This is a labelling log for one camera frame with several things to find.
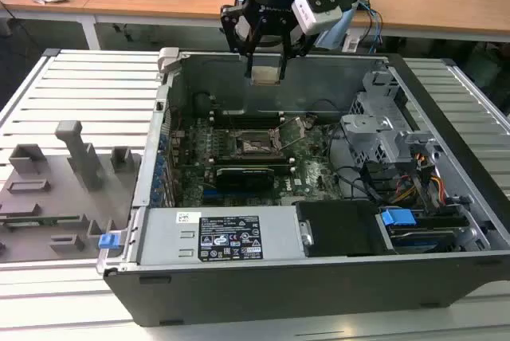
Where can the hard disk drive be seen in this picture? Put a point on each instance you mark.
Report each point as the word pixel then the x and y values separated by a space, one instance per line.
pixel 422 241

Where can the blue disk carrier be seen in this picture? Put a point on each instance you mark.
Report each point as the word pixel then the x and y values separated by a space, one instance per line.
pixel 396 219

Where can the CPU socket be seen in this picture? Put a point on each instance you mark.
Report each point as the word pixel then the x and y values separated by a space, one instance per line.
pixel 255 146

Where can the pale blue teach pendant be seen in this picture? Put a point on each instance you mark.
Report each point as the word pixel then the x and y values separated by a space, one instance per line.
pixel 338 34

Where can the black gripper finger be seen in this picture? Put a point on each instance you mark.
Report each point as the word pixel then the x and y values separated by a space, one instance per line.
pixel 283 66
pixel 249 66

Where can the blue plastic case latch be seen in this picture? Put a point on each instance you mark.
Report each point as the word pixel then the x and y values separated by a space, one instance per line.
pixel 108 241

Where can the metal drive cage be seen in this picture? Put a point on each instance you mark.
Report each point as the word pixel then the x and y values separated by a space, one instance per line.
pixel 366 134

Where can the black plastic shroud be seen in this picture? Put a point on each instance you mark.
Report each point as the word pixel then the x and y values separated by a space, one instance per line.
pixel 342 229

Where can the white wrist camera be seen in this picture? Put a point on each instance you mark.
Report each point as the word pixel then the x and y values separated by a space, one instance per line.
pixel 315 14

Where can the green motherboard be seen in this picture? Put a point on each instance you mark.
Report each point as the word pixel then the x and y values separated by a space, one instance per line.
pixel 311 169

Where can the blue expansion slot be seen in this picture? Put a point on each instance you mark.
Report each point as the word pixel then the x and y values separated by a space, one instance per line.
pixel 210 197

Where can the grey parts rack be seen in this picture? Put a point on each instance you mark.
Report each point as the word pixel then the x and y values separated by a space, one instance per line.
pixel 60 197

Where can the dark green chair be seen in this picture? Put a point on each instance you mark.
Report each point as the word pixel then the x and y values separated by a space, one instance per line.
pixel 482 66

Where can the silver CPU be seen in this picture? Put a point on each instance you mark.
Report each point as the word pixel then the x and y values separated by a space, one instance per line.
pixel 265 75

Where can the black PC case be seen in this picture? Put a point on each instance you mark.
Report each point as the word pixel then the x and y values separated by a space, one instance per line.
pixel 279 293

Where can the white power adapter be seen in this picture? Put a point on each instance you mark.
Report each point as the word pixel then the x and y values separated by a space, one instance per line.
pixel 350 43

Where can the black graphics card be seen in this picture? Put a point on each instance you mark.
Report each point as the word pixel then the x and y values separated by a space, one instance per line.
pixel 245 179

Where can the green RAM stick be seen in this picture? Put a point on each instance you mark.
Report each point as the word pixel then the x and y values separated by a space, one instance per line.
pixel 48 220

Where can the grey power supply unit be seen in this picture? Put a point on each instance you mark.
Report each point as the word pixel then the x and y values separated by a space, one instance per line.
pixel 167 233

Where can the wooden desk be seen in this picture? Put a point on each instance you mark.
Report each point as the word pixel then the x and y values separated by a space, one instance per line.
pixel 179 2
pixel 40 8

